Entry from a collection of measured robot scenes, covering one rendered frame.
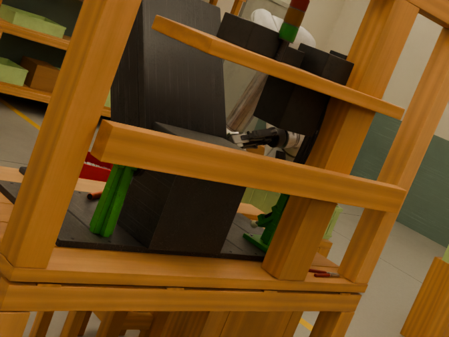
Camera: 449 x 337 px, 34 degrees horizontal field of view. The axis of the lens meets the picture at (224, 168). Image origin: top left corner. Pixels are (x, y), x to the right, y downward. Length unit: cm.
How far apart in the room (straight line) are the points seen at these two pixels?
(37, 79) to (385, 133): 491
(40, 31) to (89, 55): 614
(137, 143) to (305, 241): 87
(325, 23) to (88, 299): 959
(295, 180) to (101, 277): 65
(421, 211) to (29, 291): 852
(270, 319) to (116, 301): 175
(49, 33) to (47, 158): 617
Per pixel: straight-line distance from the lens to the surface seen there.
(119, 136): 176
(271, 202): 347
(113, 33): 172
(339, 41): 1134
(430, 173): 1011
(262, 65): 198
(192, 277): 218
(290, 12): 211
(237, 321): 359
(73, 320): 310
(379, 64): 241
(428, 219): 1005
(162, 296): 215
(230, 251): 248
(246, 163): 205
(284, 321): 377
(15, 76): 786
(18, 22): 769
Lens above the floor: 158
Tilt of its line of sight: 10 degrees down
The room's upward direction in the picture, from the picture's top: 21 degrees clockwise
